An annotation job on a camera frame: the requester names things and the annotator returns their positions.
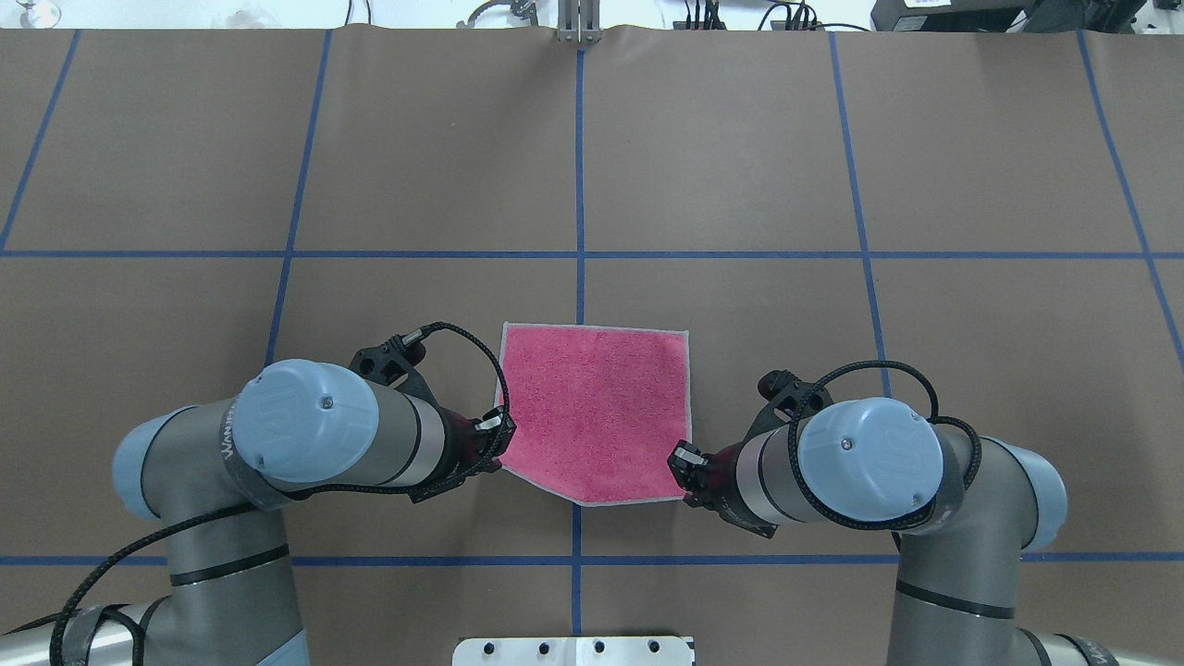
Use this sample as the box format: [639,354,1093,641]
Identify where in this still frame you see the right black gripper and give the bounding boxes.
[668,441,745,514]

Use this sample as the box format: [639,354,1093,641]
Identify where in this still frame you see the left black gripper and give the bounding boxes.
[443,406,516,482]

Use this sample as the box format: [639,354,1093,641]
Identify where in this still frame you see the pink and grey towel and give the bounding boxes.
[498,322,691,507]

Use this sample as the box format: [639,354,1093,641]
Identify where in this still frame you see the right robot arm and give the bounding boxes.
[668,397,1159,665]

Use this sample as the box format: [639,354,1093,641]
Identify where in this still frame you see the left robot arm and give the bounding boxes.
[4,360,514,665]

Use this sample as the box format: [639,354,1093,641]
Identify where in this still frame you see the black equipment box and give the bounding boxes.
[870,1,1147,34]

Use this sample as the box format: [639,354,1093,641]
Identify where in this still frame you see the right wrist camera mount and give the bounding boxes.
[747,370,834,436]

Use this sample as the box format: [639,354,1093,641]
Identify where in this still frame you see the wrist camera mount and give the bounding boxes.
[747,370,834,436]
[350,329,426,388]

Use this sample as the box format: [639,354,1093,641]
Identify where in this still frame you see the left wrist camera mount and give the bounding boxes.
[350,329,426,388]

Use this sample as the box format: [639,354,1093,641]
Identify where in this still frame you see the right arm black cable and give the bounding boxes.
[784,360,983,537]

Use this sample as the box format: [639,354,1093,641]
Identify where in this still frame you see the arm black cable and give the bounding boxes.
[0,321,515,666]
[784,360,983,537]

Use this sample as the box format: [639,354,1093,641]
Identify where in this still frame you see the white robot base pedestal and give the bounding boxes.
[451,635,697,665]

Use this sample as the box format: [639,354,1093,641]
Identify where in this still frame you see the metal camera stand bracket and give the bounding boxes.
[555,0,603,45]

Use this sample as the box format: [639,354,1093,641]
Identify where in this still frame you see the background cables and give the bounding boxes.
[675,0,870,32]

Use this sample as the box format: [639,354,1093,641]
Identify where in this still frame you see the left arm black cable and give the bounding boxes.
[0,321,515,666]

